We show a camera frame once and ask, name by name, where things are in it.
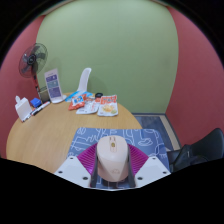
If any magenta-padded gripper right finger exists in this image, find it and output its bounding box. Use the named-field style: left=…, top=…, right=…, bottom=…
left=126, top=143, right=171, bottom=188

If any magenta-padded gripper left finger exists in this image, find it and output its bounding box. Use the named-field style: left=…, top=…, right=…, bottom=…
left=54, top=143, right=100, bottom=188

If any beige computer mouse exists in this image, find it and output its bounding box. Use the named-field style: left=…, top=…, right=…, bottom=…
left=95, top=135, right=130, bottom=183

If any blue patterned mouse pad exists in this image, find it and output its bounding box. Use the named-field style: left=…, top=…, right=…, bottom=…
left=67, top=127, right=171, bottom=190

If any white snack packet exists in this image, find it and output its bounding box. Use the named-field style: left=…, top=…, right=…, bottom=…
left=75, top=99, right=101, bottom=115

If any black office chair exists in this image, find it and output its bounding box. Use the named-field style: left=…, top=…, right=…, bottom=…
left=166, top=127, right=224, bottom=173

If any white marker black cap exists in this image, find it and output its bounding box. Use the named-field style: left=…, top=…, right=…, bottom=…
left=31, top=100, right=51, bottom=116

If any white marker red cap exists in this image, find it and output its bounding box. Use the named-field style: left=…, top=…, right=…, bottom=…
left=21, top=111, right=35, bottom=123

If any light blue packet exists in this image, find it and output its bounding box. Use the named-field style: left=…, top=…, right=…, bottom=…
left=64, top=91, right=93, bottom=103

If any blue whiteboard eraser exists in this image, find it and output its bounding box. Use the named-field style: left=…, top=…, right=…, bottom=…
left=30, top=97, right=42, bottom=109

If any white tissue box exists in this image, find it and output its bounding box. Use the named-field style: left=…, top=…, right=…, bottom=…
left=14, top=95, right=33, bottom=123

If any clear stand with blue sign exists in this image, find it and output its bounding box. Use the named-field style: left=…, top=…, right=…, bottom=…
left=44, top=68, right=67, bottom=104

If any white plastic chair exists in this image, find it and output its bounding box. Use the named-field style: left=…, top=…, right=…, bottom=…
left=77, top=67, right=92, bottom=94

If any black standing fan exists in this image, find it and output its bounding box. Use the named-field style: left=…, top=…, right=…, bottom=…
left=18, top=42, right=49, bottom=98

